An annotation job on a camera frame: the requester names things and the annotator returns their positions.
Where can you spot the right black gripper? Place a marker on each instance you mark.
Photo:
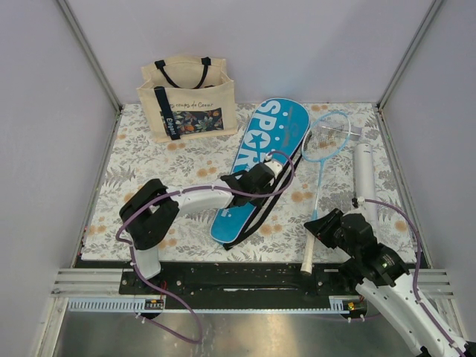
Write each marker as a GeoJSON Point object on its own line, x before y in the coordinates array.
{"type": "Point", "coordinates": [322, 227]}

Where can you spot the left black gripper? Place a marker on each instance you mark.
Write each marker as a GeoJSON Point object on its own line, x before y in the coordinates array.
{"type": "Point", "coordinates": [270, 184]}

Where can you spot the blue sport racket cover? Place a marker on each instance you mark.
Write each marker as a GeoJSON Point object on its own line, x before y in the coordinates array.
{"type": "Point", "coordinates": [276, 124]}

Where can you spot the blue badminton racket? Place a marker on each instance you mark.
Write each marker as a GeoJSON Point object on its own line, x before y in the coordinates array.
{"type": "Point", "coordinates": [325, 138]}

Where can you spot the white shuttlecock tube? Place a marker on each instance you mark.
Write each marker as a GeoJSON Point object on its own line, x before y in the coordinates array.
{"type": "Point", "coordinates": [364, 180]}

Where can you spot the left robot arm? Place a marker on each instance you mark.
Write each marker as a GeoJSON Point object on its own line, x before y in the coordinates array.
{"type": "Point", "coordinates": [149, 214]}

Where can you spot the beige canvas tote bag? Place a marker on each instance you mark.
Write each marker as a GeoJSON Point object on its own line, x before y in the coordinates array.
{"type": "Point", "coordinates": [187, 97]}

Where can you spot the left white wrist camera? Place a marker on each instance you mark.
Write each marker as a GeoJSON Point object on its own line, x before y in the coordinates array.
{"type": "Point", "coordinates": [275, 166]}

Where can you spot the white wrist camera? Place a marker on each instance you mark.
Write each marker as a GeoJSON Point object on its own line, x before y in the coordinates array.
{"type": "Point", "coordinates": [275, 166]}
{"type": "Point", "coordinates": [359, 205]}

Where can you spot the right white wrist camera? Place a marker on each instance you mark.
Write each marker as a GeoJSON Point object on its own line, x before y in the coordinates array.
{"type": "Point", "coordinates": [359, 205]}

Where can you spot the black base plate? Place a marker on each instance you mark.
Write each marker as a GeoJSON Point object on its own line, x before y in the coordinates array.
{"type": "Point", "coordinates": [251, 287]}

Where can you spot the white slotted cable duct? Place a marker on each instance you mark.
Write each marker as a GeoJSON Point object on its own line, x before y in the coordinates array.
{"type": "Point", "coordinates": [104, 304]}

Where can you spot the right aluminium frame post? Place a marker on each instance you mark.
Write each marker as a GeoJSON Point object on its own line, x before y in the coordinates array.
{"type": "Point", "coordinates": [425, 25]}

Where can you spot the aluminium frame post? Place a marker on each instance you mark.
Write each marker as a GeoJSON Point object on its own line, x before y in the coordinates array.
{"type": "Point", "coordinates": [425, 25]}
{"type": "Point", "coordinates": [74, 24]}

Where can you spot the left aluminium frame post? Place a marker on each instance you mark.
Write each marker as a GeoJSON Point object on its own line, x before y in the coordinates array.
{"type": "Point", "coordinates": [74, 24]}

